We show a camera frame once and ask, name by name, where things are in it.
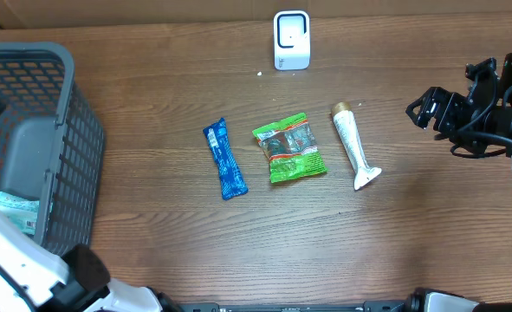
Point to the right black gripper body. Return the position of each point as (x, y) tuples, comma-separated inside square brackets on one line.
[(470, 120)]

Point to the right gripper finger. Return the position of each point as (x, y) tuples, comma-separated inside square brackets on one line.
[(419, 114), (419, 102)]

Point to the white tube gold cap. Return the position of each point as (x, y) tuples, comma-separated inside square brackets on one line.
[(346, 127)]

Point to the green snack bag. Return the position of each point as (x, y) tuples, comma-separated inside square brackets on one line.
[(291, 149)]

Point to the blue snack bar wrapper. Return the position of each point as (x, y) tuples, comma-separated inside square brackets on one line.
[(229, 173)]

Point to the teal tissue pack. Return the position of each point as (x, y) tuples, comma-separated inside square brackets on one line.
[(21, 212)]

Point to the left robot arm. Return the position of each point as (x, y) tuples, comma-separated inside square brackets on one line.
[(33, 279)]

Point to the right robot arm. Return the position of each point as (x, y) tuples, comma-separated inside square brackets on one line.
[(479, 125)]

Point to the grey plastic basket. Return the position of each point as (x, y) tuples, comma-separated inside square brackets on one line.
[(51, 142)]

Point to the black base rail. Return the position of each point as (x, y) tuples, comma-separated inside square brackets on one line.
[(420, 300)]

